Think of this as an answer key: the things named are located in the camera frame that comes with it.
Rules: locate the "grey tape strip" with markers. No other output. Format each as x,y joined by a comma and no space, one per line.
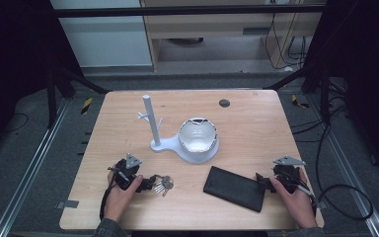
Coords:
68,204
322,204

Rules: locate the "white bowl with silver rim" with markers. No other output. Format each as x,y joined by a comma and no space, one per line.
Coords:
197,136

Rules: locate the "black crossbar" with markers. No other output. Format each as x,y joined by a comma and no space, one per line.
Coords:
177,11

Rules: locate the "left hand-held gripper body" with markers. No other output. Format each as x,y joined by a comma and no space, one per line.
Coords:
125,173

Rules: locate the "person's right hand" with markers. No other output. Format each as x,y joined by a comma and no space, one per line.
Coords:
296,204

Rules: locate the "white key stand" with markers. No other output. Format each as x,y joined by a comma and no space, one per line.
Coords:
154,125

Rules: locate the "black wallet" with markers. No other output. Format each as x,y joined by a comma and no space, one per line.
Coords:
235,189

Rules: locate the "black metal stand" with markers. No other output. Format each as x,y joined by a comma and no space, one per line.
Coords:
51,95
324,95

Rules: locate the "metal floor rail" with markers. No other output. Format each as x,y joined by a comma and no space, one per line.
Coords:
348,171
29,171

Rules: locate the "grey round table grommet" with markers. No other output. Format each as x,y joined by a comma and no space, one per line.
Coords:
224,103

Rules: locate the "white cabinet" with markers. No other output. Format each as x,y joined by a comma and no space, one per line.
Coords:
105,39

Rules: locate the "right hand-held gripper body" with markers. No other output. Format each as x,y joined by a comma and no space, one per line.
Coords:
288,176

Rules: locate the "person's left hand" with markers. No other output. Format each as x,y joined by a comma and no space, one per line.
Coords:
120,200

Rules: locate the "bunch of silver keys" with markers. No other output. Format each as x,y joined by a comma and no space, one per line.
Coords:
164,185

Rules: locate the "yellow black floor tape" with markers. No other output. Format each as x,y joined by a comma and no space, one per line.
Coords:
86,106
296,101

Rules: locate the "wooden desk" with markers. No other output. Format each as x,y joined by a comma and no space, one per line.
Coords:
210,24

